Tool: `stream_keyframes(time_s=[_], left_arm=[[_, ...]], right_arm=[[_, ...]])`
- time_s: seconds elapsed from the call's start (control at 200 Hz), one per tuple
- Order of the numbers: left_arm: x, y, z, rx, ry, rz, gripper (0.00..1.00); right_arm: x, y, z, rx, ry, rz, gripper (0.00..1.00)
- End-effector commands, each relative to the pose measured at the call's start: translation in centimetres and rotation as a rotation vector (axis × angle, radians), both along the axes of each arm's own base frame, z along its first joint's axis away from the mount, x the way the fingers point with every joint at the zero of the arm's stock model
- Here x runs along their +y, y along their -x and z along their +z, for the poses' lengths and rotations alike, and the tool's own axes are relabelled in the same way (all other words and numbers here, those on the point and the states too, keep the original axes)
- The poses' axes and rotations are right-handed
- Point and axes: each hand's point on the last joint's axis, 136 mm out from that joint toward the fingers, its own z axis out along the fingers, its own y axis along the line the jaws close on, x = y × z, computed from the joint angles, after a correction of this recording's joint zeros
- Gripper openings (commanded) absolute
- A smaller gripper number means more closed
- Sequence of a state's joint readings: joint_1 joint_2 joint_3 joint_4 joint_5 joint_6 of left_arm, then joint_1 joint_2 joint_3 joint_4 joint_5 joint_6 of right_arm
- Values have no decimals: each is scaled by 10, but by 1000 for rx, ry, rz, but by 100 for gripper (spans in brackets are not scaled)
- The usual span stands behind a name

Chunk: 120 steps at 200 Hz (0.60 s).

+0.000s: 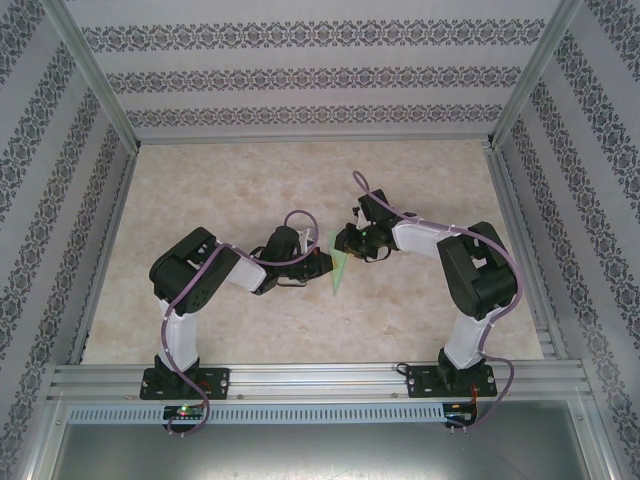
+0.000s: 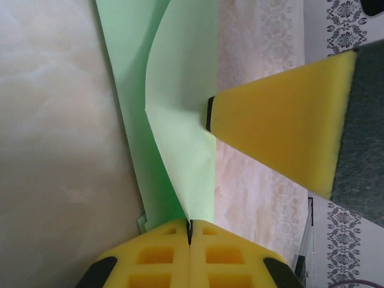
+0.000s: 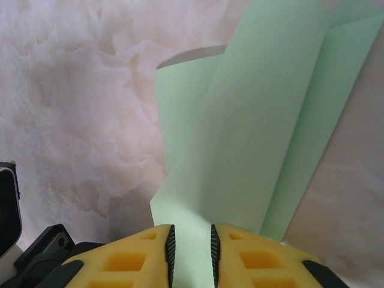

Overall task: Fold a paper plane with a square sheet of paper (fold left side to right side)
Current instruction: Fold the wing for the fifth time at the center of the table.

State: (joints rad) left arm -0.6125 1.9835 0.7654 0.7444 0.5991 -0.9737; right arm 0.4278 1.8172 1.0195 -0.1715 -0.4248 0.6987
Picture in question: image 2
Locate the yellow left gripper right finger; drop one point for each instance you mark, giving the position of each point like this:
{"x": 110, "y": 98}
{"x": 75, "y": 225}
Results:
{"x": 228, "y": 258}

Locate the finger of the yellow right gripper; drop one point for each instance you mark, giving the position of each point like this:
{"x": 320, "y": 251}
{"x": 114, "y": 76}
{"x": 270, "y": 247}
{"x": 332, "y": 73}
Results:
{"x": 285, "y": 120}

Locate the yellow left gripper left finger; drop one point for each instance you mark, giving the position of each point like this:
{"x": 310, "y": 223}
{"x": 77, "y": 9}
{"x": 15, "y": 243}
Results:
{"x": 150, "y": 258}

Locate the green square paper sheet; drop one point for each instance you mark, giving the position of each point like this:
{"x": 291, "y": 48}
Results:
{"x": 180, "y": 90}

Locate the aluminium table edge rail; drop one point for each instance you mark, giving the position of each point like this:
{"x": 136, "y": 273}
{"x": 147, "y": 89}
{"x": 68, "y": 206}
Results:
{"x": 309, "y": 228}

